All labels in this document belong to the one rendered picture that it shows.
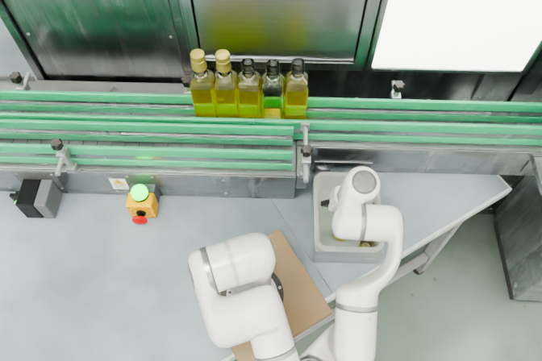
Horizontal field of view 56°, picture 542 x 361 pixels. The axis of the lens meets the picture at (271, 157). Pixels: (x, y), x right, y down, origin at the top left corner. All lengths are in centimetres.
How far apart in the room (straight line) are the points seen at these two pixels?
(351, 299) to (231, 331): 24
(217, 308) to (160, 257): 41
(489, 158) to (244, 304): 81
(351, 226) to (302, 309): 34
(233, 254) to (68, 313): 55
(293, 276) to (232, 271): 34
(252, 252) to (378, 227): 25
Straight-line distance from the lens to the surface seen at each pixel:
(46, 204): 145
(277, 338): 104
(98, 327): 137
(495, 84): 160
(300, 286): 130
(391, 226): 104
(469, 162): 150
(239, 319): 102
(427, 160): 146
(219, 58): 117
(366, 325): 106
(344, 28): 129
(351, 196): 104
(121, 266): 140
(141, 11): 135
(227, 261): 100
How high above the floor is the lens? 202
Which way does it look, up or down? 58 degrees down
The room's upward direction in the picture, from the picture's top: straight up
